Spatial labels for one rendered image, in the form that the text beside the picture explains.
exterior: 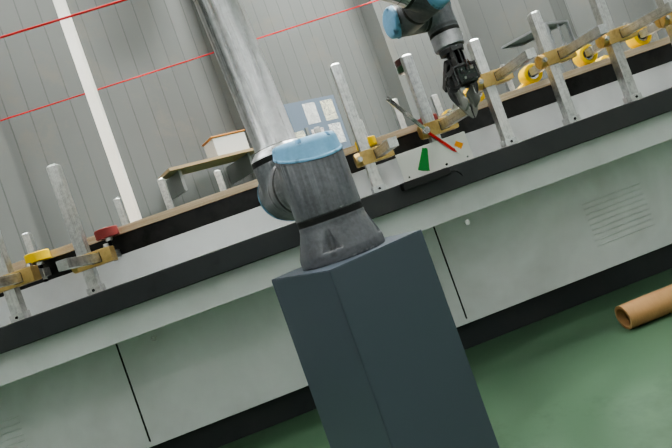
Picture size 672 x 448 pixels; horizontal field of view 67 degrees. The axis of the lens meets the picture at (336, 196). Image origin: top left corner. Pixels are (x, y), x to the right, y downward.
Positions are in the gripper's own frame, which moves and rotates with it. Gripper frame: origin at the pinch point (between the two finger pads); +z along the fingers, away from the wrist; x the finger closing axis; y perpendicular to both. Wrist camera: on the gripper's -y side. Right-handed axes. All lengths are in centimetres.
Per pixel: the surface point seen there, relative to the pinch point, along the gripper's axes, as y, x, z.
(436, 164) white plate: -26.4, -7.5, 9.4
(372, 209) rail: -24.9, -34.2, 16.7
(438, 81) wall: -688, 243, -152
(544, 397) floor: 3, -10, 83
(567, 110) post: -27, 45, 7
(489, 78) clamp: -25.8, 21.0, -13.0
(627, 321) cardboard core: -20, 33, 80
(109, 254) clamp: -25, -121, 2
